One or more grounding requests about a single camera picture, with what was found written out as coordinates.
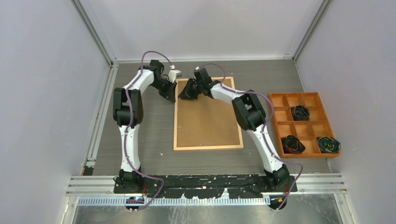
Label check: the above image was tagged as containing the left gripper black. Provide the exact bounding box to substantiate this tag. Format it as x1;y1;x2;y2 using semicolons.
151;78;178;103

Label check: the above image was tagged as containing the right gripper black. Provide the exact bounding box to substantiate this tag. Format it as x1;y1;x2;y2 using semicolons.
179;78;203;100

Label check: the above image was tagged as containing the brown fibreboard backing board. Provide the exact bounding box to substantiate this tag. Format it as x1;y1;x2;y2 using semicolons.
176;79;241;148

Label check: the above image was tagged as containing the light wooden picture frame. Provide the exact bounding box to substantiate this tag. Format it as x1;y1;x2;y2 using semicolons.
173;77;244;152

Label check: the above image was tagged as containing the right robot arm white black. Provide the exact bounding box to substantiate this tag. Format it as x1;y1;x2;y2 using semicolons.
178;67;295;192

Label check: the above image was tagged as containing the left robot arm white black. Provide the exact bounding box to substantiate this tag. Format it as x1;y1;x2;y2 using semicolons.
113;60;179;193

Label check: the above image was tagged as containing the black red rolled tie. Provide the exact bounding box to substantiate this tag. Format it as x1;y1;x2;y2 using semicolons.
281;135;306;154

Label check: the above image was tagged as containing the orange compartment tray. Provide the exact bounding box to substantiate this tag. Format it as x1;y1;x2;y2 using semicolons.
269;92;340;159

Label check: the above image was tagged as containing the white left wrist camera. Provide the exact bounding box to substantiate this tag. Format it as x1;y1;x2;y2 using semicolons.
168;65;182;83

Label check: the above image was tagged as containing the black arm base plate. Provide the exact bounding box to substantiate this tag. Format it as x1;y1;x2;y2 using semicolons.
113;174;297;199

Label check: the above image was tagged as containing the aluminium left side rail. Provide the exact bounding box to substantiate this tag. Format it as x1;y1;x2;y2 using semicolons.
82;63;119;168

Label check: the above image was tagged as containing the aluminium rail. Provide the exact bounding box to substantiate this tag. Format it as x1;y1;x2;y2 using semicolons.
66;173;347;196
82;63;119;168

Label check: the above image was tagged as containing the aluminium front rail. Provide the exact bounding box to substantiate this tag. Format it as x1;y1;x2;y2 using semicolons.
66;173;347;196

